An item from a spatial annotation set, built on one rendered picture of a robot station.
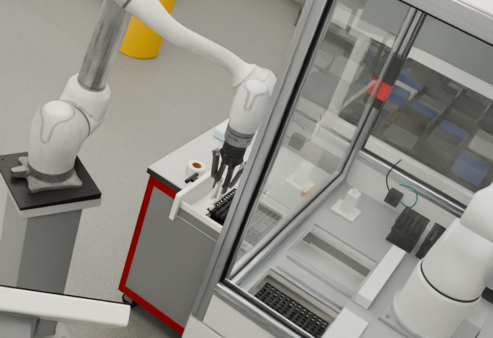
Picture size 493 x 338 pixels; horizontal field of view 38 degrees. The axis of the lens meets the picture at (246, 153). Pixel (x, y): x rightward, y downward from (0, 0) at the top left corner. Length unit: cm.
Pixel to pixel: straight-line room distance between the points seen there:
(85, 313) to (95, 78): 109
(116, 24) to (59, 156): 47
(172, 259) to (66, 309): 134
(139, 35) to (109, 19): 264
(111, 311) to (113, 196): 222
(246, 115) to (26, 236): 91
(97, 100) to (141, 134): 179
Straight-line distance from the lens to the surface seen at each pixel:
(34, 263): 269
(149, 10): 211
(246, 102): 211
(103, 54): 241
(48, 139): 238
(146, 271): 300
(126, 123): 434
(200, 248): 276
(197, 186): 243
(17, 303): 157
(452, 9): 135
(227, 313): 188
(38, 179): 248
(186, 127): 446
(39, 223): 255
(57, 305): 157
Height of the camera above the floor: 234
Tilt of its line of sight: 32 degrees down
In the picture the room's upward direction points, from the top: 20 degrees clockwise
